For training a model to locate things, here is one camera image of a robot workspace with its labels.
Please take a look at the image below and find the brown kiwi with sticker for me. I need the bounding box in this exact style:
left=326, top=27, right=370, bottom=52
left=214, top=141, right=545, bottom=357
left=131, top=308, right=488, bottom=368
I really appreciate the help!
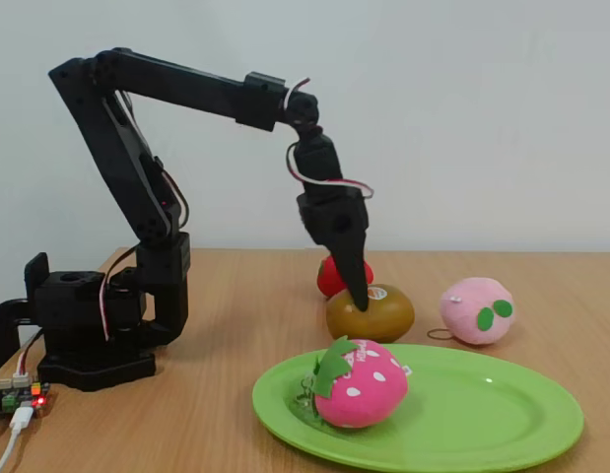
left=325, top=284, right=416, bottom=345

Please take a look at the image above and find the green oval plate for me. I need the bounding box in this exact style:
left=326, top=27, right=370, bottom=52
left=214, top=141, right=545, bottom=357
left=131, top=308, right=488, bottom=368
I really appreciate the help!
left=251, top=343, right=585, bottom=473

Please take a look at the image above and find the red tomato plush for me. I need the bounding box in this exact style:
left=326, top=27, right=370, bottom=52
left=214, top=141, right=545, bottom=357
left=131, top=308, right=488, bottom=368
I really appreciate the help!
left=316, top=254, right=374, bottom=299

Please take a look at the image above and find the pink peach plush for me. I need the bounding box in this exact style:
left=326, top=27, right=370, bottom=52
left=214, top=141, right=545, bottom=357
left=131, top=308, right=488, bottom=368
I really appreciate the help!
left=426, top=276, right=517, bottom=346

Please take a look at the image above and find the pink strawberry plush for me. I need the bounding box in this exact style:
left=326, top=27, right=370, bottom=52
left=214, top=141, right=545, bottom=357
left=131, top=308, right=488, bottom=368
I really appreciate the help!
left=297, top=335, right=411, bottom=429

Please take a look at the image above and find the black table clamp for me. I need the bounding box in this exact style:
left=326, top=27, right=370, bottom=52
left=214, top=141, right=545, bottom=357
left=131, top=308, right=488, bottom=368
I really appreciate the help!
left=0, top=298, right=39, bottom=378

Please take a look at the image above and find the motor controller board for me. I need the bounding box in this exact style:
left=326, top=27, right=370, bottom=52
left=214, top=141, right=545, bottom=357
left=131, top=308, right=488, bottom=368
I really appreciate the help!
left=0, top=376, right=52, bottom=420

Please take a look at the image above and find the white red wrist wire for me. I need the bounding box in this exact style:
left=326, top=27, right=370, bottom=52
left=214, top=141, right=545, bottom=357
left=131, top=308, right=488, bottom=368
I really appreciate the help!
left=283, top=77, right=375, bottom=201

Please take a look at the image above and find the white red shoulder wire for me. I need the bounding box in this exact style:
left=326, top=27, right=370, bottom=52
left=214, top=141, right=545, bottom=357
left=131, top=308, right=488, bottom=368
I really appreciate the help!
left=98, top=245, right=138, bottom=342

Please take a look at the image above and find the white red board wire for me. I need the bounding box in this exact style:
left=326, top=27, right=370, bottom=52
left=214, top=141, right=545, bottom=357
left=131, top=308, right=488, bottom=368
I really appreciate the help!
left=16, top=329, right=44, bottom=383

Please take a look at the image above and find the white USB cable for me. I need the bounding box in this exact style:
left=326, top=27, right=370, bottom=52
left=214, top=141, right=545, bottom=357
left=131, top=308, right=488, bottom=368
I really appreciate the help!
left=0, top=406, right=37, bottom=473

